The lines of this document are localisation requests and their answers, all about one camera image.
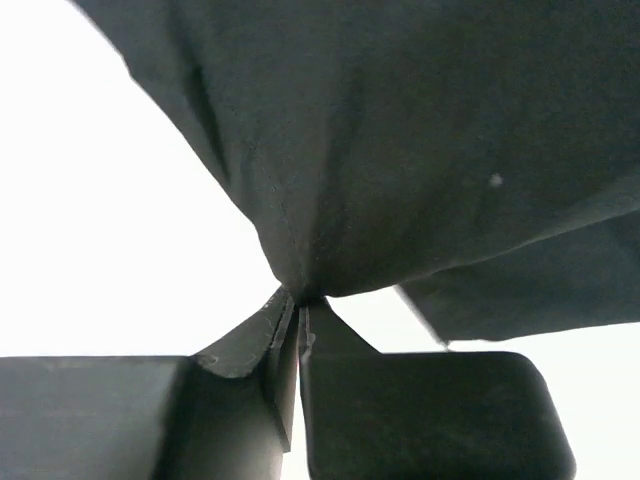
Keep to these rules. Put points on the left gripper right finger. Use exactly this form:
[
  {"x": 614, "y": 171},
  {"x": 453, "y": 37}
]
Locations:
[{"x": 445, "y": 415}]

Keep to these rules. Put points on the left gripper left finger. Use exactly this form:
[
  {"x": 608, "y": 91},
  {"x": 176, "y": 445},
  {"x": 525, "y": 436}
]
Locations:
[{"x": 223, "y": 413}]

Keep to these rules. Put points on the black trousers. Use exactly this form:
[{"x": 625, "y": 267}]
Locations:
[{"x": 481, "y": 155}]

